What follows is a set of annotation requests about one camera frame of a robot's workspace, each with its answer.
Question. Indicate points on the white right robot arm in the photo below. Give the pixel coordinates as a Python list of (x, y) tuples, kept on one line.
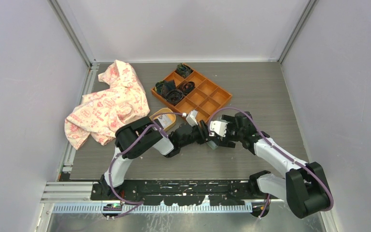
[(302, 186)]

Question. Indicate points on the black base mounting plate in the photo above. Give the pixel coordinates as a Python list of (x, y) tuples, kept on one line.
[(188, 192)]

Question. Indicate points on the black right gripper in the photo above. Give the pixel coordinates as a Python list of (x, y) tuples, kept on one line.
[(228, 142)]

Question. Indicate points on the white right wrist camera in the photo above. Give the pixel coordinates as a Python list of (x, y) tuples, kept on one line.
[(218, 128)]

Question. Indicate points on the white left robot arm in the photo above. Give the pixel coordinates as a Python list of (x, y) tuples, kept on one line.
[(134, 139)]

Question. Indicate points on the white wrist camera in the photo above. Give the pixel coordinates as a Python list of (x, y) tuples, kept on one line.
[(218, 128), (191, 117)]

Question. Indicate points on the pink patterned cloth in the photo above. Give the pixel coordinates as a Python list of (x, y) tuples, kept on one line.
[(102, 113)]

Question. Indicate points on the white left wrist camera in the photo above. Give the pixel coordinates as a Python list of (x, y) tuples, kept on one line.
[(191, 117)]

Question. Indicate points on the orange compartment tray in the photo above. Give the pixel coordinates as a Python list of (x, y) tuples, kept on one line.
[(207, 96)]

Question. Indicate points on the white credit card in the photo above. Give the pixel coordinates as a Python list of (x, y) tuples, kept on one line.
[(165, 121)]

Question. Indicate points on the yellow oval dish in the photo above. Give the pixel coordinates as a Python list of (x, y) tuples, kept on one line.
[(164, 111)]

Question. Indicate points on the green card holder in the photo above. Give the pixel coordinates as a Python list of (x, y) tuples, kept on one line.
[(212, 145)]

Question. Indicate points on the coiled black belt small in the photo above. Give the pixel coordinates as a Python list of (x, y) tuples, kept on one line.
[(187, 87)]

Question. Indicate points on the dark folded fabric item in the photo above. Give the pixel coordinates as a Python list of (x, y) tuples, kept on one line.
[(162, 88)]

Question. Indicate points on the aluminium frame rail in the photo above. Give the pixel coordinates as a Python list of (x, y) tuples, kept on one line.
[(81, 197)]

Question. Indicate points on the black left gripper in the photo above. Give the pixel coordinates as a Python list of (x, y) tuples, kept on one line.
[(203, 132)]

